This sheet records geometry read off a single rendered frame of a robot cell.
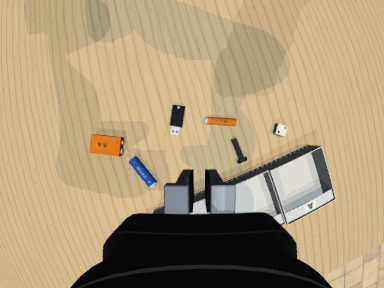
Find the white three-compartment bin rack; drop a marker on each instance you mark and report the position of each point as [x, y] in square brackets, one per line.
[301, 183]

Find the black bolt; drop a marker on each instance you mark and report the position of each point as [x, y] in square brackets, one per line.
[241, 158]

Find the white die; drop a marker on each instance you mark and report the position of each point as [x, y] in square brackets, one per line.
[280, 129]

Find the blue aa battery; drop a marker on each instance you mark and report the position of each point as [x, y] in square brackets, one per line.
[142, 172]

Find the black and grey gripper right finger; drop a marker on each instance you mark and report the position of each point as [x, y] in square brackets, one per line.
[220, 197]

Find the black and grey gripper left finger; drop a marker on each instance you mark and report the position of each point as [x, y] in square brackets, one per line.
[179, 196]

